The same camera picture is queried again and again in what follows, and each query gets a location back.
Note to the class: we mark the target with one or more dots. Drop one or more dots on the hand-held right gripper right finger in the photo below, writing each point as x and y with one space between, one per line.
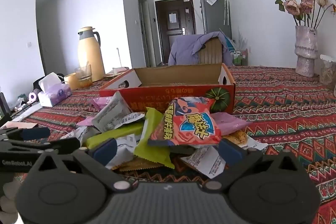
231 153

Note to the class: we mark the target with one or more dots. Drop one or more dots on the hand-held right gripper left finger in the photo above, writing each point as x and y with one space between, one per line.
103 151

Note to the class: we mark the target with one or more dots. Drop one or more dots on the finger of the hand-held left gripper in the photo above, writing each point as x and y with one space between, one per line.
36 133
60 144

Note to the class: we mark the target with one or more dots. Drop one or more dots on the yellow orange snack packet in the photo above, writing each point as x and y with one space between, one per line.
237 138

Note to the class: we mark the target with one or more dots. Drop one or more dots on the green snack packet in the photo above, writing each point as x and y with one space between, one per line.
115 134
155 142

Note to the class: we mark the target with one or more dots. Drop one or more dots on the pink snack packet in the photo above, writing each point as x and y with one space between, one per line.
231 121
85 121
101 102

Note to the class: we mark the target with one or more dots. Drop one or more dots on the orange patterned snack packet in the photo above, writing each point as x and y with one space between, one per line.
139 165

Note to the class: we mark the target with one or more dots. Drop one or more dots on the white grey snack packet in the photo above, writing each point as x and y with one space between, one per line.
113 111

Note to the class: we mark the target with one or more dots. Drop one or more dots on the small white snack packet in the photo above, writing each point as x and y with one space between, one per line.
131 118

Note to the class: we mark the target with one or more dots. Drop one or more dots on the red orange snack packet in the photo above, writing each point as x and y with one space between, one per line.
183 121

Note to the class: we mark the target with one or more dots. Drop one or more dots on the orange cardboard box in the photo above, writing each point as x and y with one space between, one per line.
178 77

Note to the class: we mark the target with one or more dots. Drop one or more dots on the person's left hand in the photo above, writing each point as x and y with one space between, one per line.
8 199

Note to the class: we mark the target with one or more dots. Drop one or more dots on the pale paper sheet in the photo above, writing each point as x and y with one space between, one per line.
18 124

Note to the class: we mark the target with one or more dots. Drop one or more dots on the toilet paper roll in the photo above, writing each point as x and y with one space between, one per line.
33 96

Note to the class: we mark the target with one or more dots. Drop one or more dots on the black device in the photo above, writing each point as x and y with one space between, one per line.
4 107

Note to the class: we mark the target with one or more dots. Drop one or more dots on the purple tissue pack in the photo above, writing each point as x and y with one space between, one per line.
52 94

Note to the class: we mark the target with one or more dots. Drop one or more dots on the yellow cup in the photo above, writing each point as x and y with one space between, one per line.
71 81

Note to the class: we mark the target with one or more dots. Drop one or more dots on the red patterned tablecloth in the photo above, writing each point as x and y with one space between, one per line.
275 108

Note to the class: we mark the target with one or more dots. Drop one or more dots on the glass cup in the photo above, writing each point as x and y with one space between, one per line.
84 75

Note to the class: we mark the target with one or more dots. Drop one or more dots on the yellow thermos jug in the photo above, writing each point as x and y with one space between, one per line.
89 56

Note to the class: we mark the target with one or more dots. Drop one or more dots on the small storage rack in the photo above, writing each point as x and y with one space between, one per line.
237 56

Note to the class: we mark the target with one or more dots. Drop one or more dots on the wooden chair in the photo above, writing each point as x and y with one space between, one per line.
210 52

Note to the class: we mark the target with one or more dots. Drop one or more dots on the purple jacket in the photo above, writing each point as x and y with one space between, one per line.
186 48

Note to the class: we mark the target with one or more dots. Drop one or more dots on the pale ribbed vase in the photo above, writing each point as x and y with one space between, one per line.
305 50

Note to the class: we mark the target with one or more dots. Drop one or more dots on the grey refrigerator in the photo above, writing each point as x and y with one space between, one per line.
216 16

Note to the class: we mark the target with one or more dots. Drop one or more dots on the dark brown door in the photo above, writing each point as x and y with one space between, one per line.
174 27

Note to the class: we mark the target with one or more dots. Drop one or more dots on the white umbrella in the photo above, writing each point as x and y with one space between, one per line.
225 7

